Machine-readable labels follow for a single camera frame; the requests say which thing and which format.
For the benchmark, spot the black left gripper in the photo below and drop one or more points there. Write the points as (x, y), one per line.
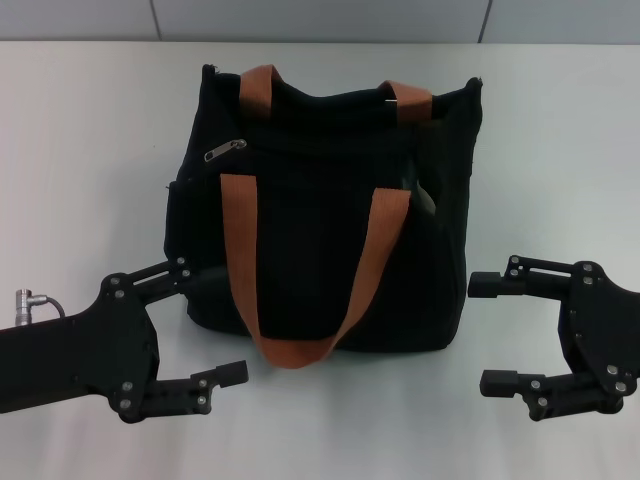
(75, 357)

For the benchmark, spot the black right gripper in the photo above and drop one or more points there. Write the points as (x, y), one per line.
(607, 330)

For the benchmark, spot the silver metal zipper pull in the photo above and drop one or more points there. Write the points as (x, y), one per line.
(224, 149)

